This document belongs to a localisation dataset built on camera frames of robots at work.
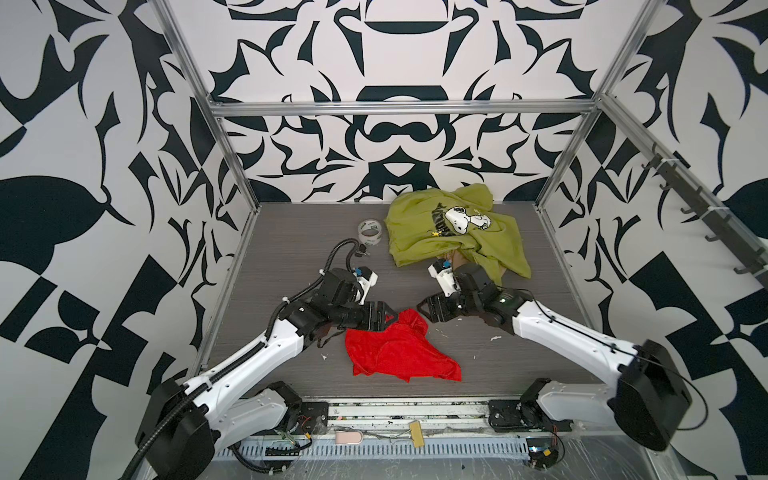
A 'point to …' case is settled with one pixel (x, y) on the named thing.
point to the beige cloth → (458, 259)
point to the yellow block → (417, 434)
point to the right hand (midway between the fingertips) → (427, 302)
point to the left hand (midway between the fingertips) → (390, 312)
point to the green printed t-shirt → (429, 223)
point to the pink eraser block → (348, 438)
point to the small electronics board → (542, 452)
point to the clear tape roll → (370, 232)
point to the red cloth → (402, 348)
